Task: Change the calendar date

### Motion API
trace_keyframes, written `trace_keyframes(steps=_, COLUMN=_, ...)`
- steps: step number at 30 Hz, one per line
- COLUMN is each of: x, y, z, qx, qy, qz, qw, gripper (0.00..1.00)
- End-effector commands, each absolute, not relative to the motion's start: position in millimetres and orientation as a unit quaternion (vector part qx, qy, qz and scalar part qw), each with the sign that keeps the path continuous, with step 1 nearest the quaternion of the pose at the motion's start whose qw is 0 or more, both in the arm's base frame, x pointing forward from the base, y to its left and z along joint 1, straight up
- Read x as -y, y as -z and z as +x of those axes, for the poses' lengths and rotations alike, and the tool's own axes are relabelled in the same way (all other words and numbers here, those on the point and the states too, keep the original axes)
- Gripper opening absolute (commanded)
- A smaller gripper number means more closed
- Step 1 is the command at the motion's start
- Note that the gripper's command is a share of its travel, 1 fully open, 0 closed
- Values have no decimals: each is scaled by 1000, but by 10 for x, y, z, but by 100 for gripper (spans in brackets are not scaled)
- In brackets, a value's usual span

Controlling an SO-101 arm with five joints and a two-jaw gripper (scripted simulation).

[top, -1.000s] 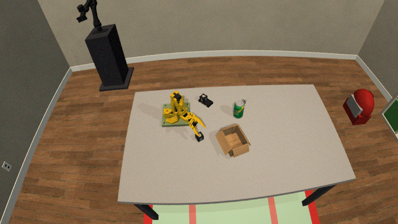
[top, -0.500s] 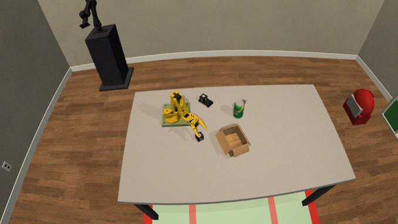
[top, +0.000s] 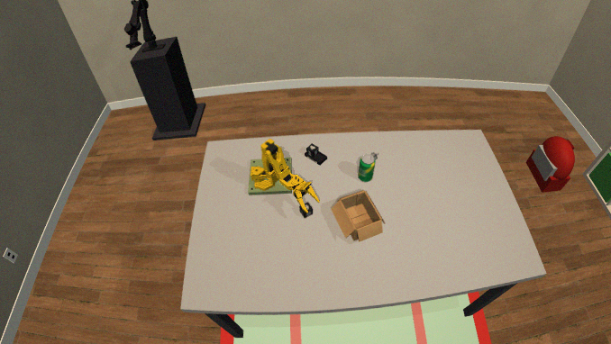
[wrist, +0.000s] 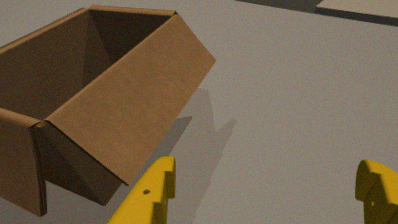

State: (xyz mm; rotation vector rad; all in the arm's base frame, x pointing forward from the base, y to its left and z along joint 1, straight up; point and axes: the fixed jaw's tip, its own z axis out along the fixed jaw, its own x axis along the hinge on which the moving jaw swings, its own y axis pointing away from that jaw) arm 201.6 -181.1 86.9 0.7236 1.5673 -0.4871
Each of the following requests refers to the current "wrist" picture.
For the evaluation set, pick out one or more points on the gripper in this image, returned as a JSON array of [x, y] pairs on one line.
[[147, 202]]

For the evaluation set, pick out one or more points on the brown cardboard box with flaps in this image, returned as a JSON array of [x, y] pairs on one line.
[[118, 120]]

